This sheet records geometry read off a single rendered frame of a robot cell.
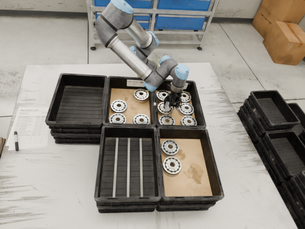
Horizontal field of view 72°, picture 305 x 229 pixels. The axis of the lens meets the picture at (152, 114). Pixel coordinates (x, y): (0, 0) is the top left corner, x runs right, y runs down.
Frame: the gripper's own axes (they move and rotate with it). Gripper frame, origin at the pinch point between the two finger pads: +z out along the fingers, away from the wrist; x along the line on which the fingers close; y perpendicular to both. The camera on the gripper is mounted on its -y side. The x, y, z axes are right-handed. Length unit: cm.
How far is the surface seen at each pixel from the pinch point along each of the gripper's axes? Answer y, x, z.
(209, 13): -183, 106, 26
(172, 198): 59, -14, -8
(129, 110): -2.1, -26.4, 2.2
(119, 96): -14.9, -31.3, 2.3
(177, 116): 6.2, 4.5, 2.2
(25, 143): 8, -90, 15
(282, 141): 10, 116, 47
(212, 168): 46.3, 11.3, -4.7
